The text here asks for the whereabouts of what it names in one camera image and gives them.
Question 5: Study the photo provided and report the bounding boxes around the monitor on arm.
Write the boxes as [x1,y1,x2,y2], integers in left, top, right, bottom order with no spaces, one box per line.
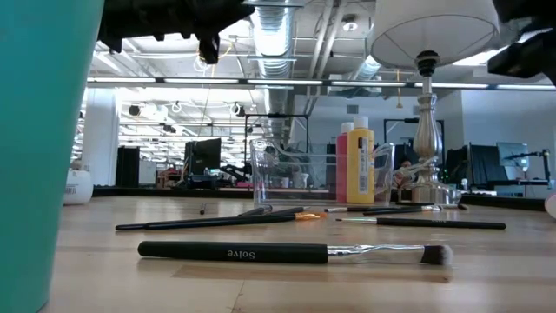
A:
[496,141,531,174]

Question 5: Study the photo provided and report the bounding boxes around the large yellow paint bottle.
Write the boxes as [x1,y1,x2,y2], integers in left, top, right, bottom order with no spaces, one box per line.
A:
[346,115,376,205]

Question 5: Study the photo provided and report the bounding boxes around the black background monitor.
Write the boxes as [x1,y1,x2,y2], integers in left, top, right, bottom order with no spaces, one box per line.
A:
[183,137,223,176]

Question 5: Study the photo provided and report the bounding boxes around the silver ceiling duct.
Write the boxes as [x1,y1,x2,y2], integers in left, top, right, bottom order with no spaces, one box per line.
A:
[249,0,301,144]

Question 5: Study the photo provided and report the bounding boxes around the clear bundled lamp cord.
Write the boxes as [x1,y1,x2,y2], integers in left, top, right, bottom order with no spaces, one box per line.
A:
[393,155,440,192]

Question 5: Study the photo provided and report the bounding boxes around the black brush orange ferrule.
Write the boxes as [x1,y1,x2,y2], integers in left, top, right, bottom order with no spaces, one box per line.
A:
[115,210,328,232]

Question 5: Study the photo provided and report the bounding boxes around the dark background panels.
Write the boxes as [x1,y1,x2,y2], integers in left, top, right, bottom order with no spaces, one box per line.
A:
[443,144,499,189]

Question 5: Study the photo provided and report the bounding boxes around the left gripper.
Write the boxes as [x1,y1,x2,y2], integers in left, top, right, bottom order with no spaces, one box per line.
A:
[97,0,256,54]

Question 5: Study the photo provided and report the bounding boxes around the black frame stand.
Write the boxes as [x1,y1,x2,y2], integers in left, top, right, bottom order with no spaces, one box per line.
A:
[244,112,311,147]

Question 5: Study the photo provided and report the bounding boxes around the long black brush silver ferrule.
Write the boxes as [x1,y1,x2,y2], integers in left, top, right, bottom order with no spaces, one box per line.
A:
[334,216,507,230]

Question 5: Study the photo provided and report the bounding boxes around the white paint bottle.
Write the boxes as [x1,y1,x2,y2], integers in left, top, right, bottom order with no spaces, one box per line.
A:
[63,168,95,207]

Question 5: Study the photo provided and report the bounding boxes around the thick black Solve brush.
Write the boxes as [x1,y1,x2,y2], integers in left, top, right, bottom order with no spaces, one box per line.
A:
[137,240,454,267]

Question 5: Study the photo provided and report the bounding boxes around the short black brush silver ferrule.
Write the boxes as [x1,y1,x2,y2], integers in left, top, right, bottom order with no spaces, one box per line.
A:
[394,200,469,211]

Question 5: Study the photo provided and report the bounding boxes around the long ceiling light bar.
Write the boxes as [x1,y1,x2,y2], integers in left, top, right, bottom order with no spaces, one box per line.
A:
[86,76,556,91]

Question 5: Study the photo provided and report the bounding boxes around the white pillar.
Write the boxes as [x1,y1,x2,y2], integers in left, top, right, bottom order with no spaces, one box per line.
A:
[81,88,121,187]

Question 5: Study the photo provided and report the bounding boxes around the clear plastic bin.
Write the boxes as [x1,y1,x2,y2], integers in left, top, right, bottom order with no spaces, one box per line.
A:
[249,137,396,207]

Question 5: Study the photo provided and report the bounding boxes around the green plastic cup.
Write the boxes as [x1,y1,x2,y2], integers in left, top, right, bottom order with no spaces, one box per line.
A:
[0,0,105,313]

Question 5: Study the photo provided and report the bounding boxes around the table lamp white shade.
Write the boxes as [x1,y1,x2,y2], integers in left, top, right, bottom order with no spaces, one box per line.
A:
[370,0,500,205]

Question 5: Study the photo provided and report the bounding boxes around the black cabinet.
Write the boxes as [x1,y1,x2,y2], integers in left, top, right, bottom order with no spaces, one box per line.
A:
[115,145,142,188]

